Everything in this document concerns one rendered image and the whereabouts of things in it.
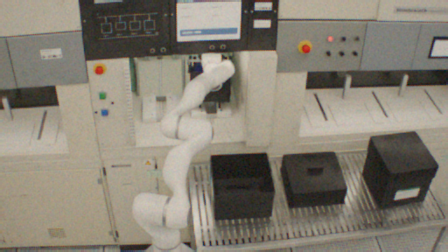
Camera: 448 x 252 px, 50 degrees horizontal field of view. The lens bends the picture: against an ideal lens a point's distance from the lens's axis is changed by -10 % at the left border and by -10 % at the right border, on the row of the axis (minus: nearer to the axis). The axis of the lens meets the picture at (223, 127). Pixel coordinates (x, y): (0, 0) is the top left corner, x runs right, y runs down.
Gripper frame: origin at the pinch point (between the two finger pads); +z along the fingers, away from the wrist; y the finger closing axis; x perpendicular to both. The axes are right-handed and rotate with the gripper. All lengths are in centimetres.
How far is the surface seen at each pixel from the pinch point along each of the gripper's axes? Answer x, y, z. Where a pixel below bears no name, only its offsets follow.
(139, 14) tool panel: 41, -33, -35
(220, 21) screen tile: 35.1, 2.4, -33.3
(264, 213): -42, 22, -77
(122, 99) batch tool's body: -5, -44, -35
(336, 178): -35, 60, -63
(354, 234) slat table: -45, 65, -91
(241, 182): -44, 13, -53
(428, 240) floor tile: -120, 149, -41
